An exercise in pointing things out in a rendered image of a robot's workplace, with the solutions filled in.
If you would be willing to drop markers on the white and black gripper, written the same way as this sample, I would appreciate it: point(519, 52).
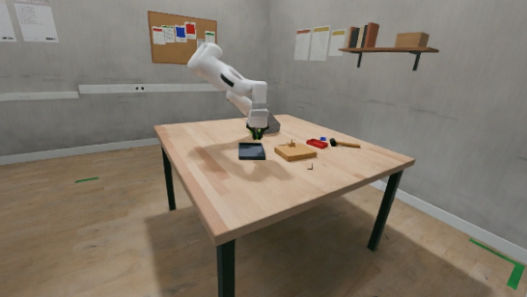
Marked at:
point(260, 122)

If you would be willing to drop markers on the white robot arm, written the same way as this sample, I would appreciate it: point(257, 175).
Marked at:
point(206, 58)

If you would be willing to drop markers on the light wooden board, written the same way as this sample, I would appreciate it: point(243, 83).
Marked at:
point(298, 152)

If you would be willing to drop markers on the red open tray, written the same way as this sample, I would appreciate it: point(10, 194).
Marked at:
point(317, 143)

